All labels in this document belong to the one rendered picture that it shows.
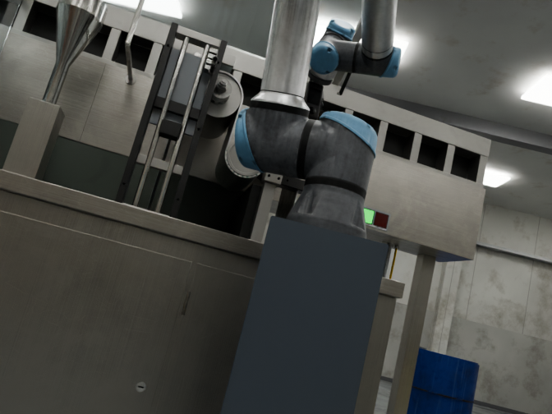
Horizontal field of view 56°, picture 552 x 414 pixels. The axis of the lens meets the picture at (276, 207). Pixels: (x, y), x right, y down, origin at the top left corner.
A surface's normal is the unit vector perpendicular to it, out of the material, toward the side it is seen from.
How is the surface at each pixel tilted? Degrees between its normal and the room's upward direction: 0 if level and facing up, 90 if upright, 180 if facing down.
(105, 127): 90
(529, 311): 90
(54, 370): 90
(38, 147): 90
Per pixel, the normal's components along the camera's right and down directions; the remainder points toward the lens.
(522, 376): 0.01, -0.20
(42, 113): 0.24, -0.14
